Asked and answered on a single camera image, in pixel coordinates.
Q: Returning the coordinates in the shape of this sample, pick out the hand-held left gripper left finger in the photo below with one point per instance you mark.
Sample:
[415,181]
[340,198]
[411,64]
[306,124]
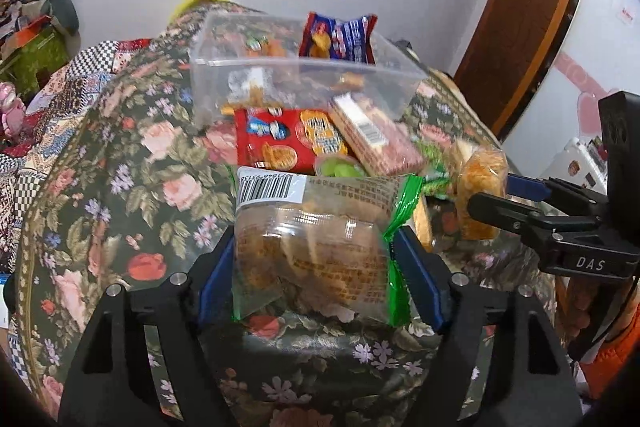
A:
[216,279]

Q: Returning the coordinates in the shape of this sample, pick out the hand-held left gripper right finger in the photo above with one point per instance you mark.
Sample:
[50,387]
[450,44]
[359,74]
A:
[421,279]

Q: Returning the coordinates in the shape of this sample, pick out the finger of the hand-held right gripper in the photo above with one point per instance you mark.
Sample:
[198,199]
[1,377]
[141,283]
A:
[525,187]
[500,209]

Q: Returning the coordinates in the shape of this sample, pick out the clear bread packet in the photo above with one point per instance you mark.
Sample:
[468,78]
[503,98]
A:
[480,172]

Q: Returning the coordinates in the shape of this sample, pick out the clear green-edged cake packet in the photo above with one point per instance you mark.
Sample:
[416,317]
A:
[320,237]

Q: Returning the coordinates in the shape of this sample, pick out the clear plastic container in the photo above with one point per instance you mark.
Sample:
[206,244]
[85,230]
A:
[220,82]

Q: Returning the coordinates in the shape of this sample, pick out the person's right forearm orange sleeve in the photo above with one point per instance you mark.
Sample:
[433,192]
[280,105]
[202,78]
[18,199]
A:
[615,347]

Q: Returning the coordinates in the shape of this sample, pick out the person's right hand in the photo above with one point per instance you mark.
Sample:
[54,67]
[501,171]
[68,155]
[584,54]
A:
[580,312]

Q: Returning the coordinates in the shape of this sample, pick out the white appliance with stickers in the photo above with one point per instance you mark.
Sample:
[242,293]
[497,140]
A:
[575,164]

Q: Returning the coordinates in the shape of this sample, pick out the green snack packet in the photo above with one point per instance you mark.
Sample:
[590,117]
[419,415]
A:
[435,169]

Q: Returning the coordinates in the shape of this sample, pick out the green jelly cup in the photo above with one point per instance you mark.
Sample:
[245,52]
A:
[340,168]

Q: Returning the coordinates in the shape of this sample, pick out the pink wafer packet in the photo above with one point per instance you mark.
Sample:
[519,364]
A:
[380,137]

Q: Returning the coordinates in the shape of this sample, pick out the floral cloth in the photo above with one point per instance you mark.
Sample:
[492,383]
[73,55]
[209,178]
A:
[150,147]

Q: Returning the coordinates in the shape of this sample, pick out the red biscuit packet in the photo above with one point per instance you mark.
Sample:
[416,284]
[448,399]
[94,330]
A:
[280,137]

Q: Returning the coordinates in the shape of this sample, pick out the brown wooden door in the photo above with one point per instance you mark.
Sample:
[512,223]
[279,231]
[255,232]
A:
[520,22]

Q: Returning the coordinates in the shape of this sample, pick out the red and blue snack packet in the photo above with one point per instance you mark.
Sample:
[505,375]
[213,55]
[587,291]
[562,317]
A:
[336,38]

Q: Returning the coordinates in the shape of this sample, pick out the small orange snack packet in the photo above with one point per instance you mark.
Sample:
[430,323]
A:
[257,44]

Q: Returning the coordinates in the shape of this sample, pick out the checkered patchwork quilt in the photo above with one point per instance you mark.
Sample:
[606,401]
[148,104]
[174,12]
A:
[45,107]

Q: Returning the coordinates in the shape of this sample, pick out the green cardboard box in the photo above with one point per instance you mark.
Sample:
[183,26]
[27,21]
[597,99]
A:
[35,52]

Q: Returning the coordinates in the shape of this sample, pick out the grey cushion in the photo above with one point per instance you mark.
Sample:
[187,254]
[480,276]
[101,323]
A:
[55,2]

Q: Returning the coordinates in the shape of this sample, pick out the pink wall decoration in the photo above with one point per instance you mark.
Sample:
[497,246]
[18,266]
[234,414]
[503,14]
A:
[580,82]

